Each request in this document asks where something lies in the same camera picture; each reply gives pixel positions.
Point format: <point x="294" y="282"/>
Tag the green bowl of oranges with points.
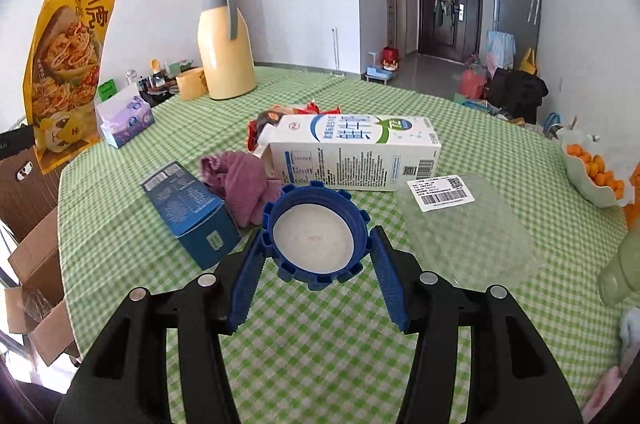
<point x="598" y="171"/>

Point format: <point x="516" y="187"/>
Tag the black bag on floor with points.
<point x="518" y="93"/>

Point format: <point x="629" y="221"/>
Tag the dark blue small box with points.
<point x="197" y="218"/>

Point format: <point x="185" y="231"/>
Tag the brown wooden chair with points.
<point x="27" y="195"/>

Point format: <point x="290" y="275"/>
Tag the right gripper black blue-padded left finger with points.
<point x="123" y="378"/>

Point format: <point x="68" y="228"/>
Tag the yellow cup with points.
<point x="192" y="84"/>

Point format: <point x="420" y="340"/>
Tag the cardboard trash box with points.
<point x="36" y="307"/>

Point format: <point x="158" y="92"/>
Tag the green frosted glass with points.
<point x="620" y="277"/>

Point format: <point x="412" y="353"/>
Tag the red plastic bag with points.
<point x="472" y="83"/>

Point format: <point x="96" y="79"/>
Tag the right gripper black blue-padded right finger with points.
<point x="514" y="376"/>

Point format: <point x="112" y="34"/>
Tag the purple tissue pack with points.
<point x="123" y="116"/>

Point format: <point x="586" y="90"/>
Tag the yellow thermos jug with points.
<point x="225" y="51"/>

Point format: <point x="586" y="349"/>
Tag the white milk carton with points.
<point x="351" y="151"/>

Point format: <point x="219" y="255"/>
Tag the blue ribbed jar lid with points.
<point x="315" y="235"/>

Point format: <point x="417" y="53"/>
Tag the purple crumpled towel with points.
<point x="240" y="179"/>

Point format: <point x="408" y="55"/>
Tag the clear plastic clamshell container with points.
<point x="463" y="229"/>

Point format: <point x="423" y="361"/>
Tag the dark entrance door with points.
<point x="450" y="29"/>

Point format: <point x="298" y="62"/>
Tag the yellow noodle snack bag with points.
<point x="61" y="78"/>

